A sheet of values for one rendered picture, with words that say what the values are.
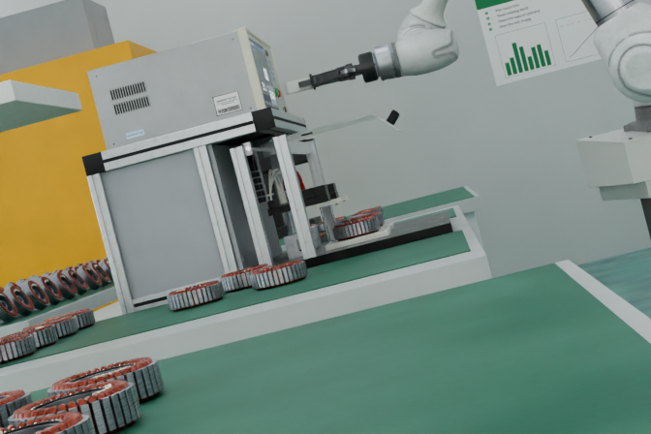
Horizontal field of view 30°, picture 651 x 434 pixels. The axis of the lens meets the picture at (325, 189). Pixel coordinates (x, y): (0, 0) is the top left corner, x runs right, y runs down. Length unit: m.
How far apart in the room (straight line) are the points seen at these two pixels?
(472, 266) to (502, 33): 6.39
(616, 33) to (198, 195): 0.99
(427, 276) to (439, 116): 6.32
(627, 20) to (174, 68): 1.03
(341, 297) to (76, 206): 4.79
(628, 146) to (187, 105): 1.01
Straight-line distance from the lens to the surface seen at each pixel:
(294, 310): 1.89
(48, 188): 6.65
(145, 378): 1.20
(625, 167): 2.82
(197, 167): 2.69
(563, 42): 8.25
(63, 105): 2.23
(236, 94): 2.81
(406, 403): 0.84
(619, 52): 2.69
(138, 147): 2.71
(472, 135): 8.17
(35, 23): 6.98
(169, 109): 2.84
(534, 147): 8.19
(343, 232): 2.81
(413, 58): 3.01
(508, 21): 8.23
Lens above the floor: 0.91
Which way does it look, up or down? level
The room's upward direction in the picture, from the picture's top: 14 degrees counter-clockwise
